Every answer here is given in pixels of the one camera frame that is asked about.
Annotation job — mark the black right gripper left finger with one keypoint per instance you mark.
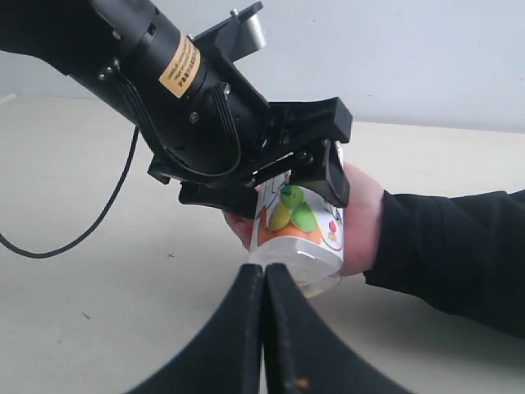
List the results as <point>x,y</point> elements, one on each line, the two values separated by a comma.
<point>225,355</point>

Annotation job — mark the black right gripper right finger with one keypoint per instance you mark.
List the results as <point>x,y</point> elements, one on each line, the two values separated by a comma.
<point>302,354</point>

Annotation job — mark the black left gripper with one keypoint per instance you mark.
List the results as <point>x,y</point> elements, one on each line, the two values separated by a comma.
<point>210,129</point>

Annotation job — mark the white fruit label bottle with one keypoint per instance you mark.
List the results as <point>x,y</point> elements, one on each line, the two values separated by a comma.
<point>297,227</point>

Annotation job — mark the black sleeved forearm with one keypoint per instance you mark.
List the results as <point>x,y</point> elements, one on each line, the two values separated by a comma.
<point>464,256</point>

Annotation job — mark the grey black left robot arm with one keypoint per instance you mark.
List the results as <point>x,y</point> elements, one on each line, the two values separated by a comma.
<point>100,45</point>

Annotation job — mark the person's open bare hand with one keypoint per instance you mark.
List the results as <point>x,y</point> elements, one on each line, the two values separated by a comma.
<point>362,220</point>

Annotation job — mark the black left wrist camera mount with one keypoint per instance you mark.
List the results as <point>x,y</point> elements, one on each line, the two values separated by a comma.
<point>236,37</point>

